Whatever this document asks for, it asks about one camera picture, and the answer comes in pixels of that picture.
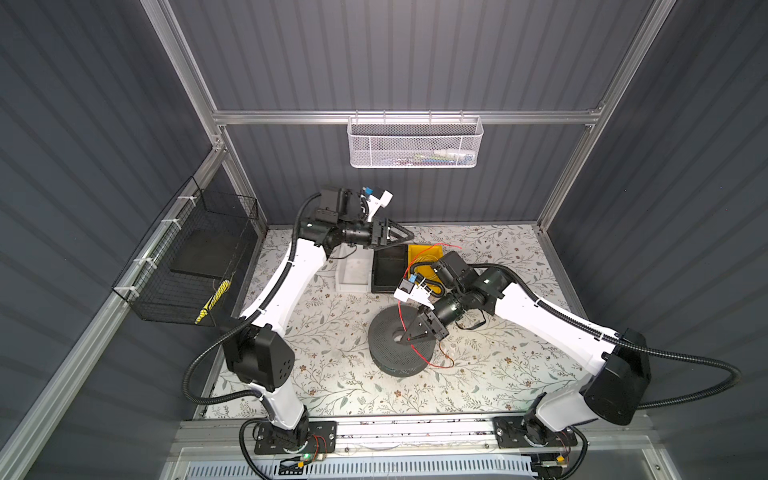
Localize grey perforated spool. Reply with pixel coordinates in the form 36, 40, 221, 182
367, 305, 436, 378

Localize white wire mesh basket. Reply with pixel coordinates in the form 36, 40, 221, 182
346, 115, 484, 169

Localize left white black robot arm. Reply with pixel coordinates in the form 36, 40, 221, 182
225, 212, 415, 451

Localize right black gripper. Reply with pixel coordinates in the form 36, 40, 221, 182
396, 287, 464, 343

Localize yellow plastic bin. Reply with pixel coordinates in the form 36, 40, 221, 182
407, 244, 443, 281

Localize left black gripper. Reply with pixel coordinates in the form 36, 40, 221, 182
337, 220, 412, 250

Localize items in white basket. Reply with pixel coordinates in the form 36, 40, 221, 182
381, 149, 477, 167

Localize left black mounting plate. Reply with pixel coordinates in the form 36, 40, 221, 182
251, 421, 338, 455

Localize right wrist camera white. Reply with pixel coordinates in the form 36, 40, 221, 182
394, 274, 434, 310

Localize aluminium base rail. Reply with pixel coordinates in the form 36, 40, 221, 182
160, 413, 680, 479

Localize black plastic bin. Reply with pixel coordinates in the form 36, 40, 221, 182
371, 244, 408, 294

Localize black wire basket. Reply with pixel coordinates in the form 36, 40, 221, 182
113, 179, 264, 327

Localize black mounting plate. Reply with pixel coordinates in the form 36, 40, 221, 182
491, 415, 578, 450
251, 421, 338, 455

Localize black flat pad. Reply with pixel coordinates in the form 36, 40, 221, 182
170, 230, 240, 279

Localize yellow green striped item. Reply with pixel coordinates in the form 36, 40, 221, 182
194, 279, 232, 325

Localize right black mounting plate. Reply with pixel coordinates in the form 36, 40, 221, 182
491, 415, 578, 450

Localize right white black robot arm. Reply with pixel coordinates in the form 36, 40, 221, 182
394, 252, 650, 445

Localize white plastic bin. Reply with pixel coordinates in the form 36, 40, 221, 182
334, 244, 374, 294

